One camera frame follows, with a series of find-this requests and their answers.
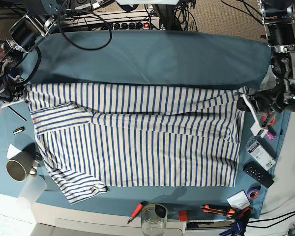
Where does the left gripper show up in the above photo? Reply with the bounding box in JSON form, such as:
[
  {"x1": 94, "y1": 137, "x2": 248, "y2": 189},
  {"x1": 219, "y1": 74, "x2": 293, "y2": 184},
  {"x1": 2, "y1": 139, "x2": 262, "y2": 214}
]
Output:
[{"x1": 236, "y1": 84, "x2": 295, "y2": 114}]

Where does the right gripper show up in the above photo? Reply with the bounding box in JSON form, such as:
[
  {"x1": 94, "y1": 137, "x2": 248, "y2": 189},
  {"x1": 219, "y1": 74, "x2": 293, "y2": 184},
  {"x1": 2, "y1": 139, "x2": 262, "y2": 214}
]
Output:
[{"x1": 0, "y1": 71, "x2": 26, "y2": 108}]

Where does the blue white striped T-shirt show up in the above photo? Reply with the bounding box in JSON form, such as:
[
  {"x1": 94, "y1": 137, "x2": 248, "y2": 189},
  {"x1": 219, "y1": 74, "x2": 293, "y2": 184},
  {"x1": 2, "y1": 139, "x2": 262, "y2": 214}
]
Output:
[{"x1": 26, "y1": 83, "x2": 245, "y2": 204}]

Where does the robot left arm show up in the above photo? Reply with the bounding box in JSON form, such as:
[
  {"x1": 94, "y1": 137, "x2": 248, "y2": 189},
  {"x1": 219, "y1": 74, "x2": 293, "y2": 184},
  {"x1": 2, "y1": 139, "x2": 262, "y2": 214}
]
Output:
[{"x1": 237, "y1": 0, "x2": 295, "y2": 114}]

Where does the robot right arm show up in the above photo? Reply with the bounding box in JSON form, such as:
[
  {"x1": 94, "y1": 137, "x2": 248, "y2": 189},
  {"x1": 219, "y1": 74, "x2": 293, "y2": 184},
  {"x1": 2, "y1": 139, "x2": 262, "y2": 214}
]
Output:
[{"x1": 0, "y1": 0, "x2": 62, "y2": 108}]

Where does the thin metal rod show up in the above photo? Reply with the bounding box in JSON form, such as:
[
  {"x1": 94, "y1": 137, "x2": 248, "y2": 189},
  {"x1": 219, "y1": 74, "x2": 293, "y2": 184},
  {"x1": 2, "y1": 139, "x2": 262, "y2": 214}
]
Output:
[{"x1": 8, "y1": 106, "x2": 27, "y2": 121}]

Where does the red tape roll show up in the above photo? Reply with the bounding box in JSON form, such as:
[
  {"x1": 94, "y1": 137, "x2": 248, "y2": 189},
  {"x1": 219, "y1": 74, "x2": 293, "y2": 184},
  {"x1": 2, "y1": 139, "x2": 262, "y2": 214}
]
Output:
[{"x1": 264, "y1": 112, "x2": 277, "y2": 126}]

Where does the teal table cloth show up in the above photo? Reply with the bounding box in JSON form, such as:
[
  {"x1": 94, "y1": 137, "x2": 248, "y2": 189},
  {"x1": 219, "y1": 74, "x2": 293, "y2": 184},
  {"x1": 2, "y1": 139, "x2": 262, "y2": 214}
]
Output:
[{"x1": 0, "y1": 29, "x2": 295, "y2": 219}]

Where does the pink glue tube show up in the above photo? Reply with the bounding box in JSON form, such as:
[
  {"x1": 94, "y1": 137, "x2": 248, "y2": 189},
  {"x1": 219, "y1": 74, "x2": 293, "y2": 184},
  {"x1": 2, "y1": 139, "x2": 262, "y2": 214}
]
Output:
[{"x1": 266, "y1": 130, "x2": 276, "y2": 141}]

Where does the small brass battery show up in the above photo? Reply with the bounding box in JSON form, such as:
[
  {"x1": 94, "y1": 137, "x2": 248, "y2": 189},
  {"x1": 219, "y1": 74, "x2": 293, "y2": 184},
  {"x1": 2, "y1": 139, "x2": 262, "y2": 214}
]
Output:
[{"x1": 13, "y1": 127, "x2": 25, "y2": 135}]

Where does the clear plastic packaged item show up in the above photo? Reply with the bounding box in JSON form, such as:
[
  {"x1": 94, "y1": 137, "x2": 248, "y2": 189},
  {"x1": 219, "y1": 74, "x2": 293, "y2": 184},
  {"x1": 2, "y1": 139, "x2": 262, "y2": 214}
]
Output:
[{"x1": 245, "y1": 139, "x2": 276, "y2": 171}]

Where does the white paper slip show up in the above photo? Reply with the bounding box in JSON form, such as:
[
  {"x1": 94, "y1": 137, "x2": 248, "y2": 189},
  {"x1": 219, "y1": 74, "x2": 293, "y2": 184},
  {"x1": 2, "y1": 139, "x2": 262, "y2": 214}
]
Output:
[{"x1": 6, "y1": 144, "x2": 21, "y2": 159}]

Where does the black remote control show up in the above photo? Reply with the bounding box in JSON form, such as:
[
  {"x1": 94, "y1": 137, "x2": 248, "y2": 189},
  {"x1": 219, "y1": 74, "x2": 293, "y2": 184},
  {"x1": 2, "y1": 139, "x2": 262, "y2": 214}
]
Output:
[{"x1": 243, "y1": 161, "x2": 274, "y2": 188}]

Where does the purple tape roll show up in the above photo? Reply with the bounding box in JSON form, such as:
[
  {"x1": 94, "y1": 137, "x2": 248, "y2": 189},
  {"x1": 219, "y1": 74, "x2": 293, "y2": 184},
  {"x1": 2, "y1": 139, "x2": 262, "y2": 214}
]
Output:
[{"x1": 246, "y1": 186, "x2": 261, "y2": 200}]

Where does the white small card box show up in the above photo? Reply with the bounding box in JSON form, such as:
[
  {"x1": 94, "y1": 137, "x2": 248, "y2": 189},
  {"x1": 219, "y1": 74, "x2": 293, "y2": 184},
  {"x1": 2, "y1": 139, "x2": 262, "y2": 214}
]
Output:
[{"x1": 227, "y1": 190, "x2": 251, "y2": 210}]

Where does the translucent plastic cup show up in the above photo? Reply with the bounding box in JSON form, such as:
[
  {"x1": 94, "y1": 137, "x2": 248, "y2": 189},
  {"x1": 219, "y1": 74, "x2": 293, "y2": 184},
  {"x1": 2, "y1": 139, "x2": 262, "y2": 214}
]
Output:
[{"x1": 17, "y1": 175, "x2": 47, "y2": 209}]

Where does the orange black utility knife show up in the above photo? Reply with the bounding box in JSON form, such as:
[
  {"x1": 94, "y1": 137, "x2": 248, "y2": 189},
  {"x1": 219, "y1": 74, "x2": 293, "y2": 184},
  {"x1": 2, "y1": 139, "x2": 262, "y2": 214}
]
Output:
[{"x1": 201, "y1": 205, "x2": 235, "y2": 218}]

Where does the black power strip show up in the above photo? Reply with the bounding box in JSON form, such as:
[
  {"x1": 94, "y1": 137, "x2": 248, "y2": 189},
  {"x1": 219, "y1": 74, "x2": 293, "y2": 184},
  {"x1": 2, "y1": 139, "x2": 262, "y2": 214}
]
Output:
[{"x1": 109, "y1": 22, "x2": 159, "y2": 30}]

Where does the blue black spring clamp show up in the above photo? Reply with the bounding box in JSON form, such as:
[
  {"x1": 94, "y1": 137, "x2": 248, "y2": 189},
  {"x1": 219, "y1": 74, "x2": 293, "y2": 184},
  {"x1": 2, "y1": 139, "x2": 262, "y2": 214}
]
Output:
[{"x1": 219, "y1": 207, "x2": 253, "y2": 236}]

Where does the red cube block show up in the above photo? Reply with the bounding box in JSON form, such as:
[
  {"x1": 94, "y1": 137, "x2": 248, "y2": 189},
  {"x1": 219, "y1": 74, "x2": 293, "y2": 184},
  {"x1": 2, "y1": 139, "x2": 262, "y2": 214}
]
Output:
[{"x1": 178, "y1": 210, "x2": 188, "y2": 222}]

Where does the clear wine glass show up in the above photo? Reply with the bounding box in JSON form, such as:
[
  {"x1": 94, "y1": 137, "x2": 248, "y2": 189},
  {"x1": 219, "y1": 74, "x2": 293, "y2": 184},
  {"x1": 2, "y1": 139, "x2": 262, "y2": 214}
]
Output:
[{"x1": 141, "y1": 204, "x2": 168, "y2": 236}]

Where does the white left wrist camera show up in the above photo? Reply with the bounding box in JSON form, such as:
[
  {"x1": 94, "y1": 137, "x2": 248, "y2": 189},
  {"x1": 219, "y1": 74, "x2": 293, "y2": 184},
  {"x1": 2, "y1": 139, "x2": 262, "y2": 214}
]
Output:
[{"x1": 241, "y1": 94, "x2": 268, "y2": 138}]

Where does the thick black cable loop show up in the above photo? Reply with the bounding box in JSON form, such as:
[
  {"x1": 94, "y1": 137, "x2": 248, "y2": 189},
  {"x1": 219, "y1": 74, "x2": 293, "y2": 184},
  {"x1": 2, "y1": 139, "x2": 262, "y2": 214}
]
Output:
[{"x1": 22, "y1": 0, "x2": 113, "y2": 84}]

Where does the red handled screwdriver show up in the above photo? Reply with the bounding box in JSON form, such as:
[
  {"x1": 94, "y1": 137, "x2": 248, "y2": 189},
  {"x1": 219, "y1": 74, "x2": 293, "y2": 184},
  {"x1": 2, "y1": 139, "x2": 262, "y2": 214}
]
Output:
[{"x1": 127, "y1": 201, "x2": 148, "y2": 225}]

